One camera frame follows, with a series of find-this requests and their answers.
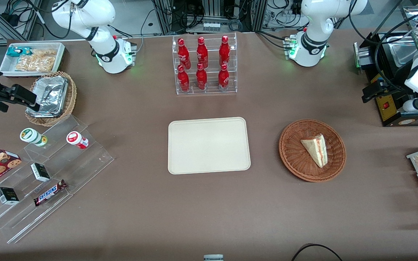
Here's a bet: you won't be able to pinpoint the clear acrylic stepped display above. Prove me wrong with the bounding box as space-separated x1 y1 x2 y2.
0 114 114 244

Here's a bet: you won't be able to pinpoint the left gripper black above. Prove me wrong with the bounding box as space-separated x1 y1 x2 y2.
362 81 413 104

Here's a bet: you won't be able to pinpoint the clear acrylic bottle rack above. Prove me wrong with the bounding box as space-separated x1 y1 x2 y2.
172 33 238 95

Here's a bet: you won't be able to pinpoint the cream rectangular plastic tray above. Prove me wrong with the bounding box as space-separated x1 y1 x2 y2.
168 117 251 175

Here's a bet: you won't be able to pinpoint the teal snack packet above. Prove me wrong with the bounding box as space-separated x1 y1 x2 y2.
7 46 32 58

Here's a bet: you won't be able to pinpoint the stacked aluminium foil containers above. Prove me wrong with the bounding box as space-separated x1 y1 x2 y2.
26 75 69 118

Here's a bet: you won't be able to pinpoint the round brown wicker basket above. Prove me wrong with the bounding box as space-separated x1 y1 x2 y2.
279 119 347 182

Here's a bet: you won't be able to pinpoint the triangular white bread sandwich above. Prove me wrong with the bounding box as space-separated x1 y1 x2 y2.
300 133 328 168

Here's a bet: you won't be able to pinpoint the green lidded white cup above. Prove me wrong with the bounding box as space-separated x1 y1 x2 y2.
20 128 48 147

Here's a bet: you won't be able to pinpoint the white rectangular snack bin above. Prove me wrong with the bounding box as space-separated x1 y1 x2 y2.
0 42 66 77

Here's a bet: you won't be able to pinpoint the red cola bottle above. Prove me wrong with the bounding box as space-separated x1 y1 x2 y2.
196 37 209 69
177 65 190 92
218 63 230 89
177 38 191 70
219 35 231 67
196 63 208 90

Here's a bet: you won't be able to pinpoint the clear bag of chips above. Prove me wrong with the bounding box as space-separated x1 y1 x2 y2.
15 49 57 72

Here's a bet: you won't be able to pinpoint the small black box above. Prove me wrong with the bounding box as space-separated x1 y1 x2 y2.
0 187 20 205
30 163 51 182

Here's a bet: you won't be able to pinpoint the aluminium frame rail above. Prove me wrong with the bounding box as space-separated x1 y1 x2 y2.
0 0 44 40

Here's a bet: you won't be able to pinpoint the tan oval wicker basket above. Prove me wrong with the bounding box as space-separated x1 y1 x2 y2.
25 71 77 127

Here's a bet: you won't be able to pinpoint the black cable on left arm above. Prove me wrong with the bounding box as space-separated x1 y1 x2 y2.
347 0 418 95

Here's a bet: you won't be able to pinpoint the Snickers chocolate bar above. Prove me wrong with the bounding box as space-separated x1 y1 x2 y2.
34 179 68 207

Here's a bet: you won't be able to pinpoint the black cable loop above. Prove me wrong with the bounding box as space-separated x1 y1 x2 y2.
291 244 344 261

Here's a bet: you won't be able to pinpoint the black hot dog roller machine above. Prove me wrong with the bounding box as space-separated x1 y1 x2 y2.
353 5 418 127

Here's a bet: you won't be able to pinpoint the red lidded white cup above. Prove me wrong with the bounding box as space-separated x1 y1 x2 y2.
66 131 89 150

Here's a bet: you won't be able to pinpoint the aluminium equipment frame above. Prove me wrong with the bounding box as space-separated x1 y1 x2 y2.
153 0 267 35

